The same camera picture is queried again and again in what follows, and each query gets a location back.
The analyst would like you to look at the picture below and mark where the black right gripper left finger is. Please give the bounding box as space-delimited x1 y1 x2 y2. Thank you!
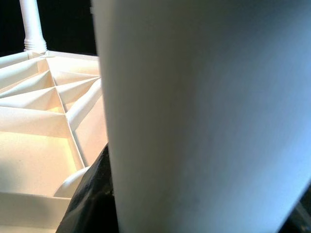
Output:
56 142 120 233

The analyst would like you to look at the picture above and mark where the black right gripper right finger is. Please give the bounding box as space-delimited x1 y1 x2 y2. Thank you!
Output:
276 182 311 233

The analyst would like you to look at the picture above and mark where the white plastic table top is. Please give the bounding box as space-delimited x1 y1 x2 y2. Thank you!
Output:
0 50 109 233

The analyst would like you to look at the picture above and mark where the white plastic table leg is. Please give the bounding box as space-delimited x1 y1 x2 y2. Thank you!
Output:
19 0 47 53
91 0 311 233

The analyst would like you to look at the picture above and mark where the black door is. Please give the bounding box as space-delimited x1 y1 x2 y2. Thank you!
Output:
0 0 99 58

